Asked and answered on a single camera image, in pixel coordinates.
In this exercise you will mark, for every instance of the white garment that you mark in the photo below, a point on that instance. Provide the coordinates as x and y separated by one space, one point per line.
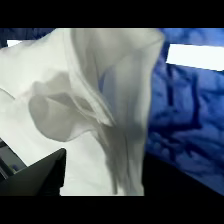
83 80

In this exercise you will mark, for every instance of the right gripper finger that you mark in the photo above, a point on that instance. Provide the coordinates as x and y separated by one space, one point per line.
40 176

